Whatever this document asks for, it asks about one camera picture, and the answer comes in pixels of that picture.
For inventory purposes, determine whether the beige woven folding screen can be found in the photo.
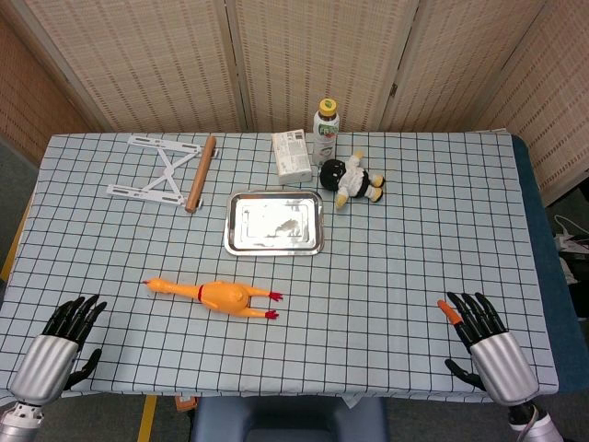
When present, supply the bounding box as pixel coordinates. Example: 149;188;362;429
0;0;589;208

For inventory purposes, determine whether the yellow rubber chicken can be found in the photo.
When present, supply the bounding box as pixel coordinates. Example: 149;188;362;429
142;277;284;321

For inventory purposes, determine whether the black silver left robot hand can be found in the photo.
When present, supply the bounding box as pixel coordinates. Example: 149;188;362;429
8;294;108;407

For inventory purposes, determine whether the wooden rolling pin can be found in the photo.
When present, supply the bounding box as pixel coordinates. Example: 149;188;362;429
184;134;217;214

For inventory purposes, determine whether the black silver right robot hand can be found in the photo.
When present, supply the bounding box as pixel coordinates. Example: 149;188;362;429
436;291;540;407

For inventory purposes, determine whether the blue padded seat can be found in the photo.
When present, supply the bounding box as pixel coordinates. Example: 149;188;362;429
190;396;388;442

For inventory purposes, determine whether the black white plush doll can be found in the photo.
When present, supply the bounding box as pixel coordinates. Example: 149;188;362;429
318;150;387;211

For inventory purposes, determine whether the white cable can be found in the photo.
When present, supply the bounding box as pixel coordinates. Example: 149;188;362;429
551;214;589;254

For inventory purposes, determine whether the silver metal tray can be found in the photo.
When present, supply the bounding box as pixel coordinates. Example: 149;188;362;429
224;191;326;257

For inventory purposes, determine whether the blue table cover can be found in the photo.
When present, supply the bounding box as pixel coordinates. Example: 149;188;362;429
509;133;577;393

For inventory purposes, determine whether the white black-grid tablecloth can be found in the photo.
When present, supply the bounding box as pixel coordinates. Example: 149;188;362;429
0;131;560;400

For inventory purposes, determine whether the white drink bottle yellow cap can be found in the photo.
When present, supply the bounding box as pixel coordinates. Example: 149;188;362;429
312;98;341;169

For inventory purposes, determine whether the white folding laptop stand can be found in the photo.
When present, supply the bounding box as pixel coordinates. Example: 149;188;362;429
106;134;220;208

